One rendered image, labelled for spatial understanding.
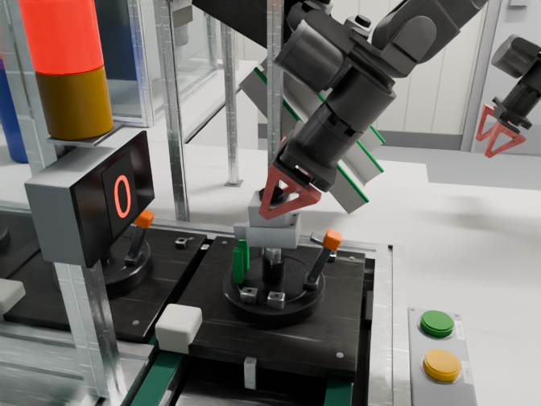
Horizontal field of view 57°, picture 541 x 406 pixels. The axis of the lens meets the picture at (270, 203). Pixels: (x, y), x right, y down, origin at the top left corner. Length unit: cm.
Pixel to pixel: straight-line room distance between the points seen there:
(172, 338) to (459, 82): 335
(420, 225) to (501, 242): 16
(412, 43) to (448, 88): 327
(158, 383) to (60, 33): 39
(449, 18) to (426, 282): 51
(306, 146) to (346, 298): 23
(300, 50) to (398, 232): 61
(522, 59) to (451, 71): 266
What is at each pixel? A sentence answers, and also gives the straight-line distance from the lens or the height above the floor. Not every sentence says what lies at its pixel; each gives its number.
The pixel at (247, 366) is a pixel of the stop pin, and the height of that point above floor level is 96.
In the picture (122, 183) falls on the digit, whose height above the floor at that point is 121.
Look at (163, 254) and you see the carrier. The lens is 77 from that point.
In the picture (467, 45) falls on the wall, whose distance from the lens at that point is 374.
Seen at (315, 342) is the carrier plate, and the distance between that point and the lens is 61.
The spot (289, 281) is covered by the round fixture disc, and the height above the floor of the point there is 99.
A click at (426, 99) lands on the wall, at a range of 379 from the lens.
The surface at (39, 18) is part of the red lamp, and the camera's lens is 39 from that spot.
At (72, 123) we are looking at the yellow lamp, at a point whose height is 127.
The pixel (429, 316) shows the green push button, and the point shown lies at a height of 97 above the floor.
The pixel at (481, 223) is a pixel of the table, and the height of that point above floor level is 86.
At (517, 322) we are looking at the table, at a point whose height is 86.
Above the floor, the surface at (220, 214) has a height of 86.
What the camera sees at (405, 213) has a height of 86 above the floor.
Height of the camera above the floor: 140
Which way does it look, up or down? 28 degrees down
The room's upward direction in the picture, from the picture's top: straight up
